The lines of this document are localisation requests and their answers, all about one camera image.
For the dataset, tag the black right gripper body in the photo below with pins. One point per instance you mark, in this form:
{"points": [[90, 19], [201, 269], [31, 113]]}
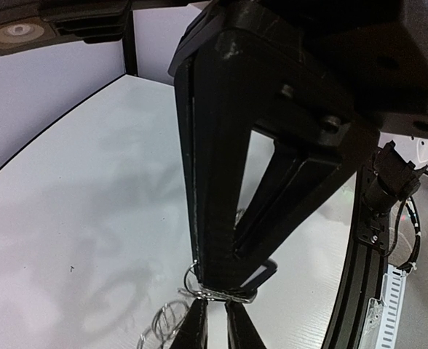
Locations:
{"points": [[379, 48]]}

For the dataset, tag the black right frame post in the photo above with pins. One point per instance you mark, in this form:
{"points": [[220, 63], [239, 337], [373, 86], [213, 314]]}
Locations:
{"points": [[129, 47]]}

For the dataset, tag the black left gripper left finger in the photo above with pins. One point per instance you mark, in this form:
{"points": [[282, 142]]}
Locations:
{"points": [[193, 331]]}

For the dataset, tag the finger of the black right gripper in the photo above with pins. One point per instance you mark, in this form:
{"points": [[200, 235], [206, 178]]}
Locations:
{"points": [[234, 99], [295, 183]]}

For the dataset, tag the black front rail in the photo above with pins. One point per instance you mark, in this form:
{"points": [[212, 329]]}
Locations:
{"points": [[363, 271]]}

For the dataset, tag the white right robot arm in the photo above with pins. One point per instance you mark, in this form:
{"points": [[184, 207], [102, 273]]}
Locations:
{"points": [[392, 181]]}

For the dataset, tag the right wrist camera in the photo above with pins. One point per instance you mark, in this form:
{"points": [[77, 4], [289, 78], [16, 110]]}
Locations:
{"points": [[26, 25]]}

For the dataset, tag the white slotted cable duct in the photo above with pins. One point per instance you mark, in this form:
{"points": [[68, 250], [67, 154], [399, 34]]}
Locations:
{"points": [[383, 315]]}

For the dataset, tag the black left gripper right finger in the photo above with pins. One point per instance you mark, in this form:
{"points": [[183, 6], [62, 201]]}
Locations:
{"points": [[241, 331]]}

